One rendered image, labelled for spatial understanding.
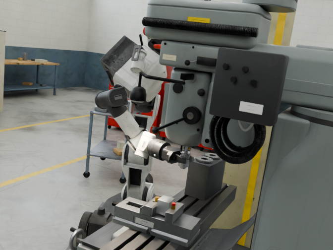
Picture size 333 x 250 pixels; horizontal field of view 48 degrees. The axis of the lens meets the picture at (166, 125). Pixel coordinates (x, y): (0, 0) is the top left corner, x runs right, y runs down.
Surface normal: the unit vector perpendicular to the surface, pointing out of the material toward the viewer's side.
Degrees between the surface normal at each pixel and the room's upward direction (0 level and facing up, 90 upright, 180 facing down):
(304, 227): 89
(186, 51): 90
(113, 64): 59
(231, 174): 90
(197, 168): 90
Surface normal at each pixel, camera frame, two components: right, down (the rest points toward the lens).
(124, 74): -0.04, -0.34
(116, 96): 0.62, -0.06
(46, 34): 0.89, 0.20
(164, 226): -0.40, 0.14
